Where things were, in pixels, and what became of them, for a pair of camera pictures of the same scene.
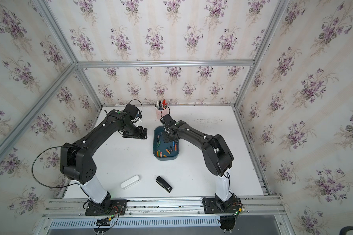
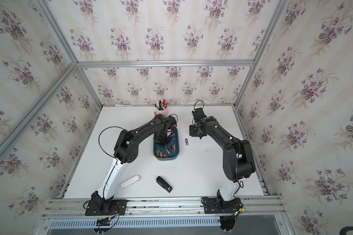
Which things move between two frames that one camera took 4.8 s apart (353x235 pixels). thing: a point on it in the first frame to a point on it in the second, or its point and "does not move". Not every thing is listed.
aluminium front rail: x=252 y=206 does not move
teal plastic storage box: x=163 y=151 does not move
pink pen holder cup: x=161 y=113 does not move
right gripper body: x=166 y=137 to x=193 y=130
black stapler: x=161 y=182 does not move
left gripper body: x=135 y=132 to x=163 y=139
